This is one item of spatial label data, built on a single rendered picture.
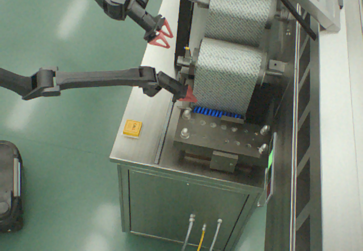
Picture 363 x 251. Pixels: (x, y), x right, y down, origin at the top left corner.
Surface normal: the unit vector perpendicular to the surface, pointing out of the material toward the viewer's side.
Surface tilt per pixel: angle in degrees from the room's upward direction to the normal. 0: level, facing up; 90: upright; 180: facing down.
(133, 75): 12
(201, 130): 0
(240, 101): 90
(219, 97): 90
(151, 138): 0
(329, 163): 0
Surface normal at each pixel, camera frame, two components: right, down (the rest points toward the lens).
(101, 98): 0.07, -0.60
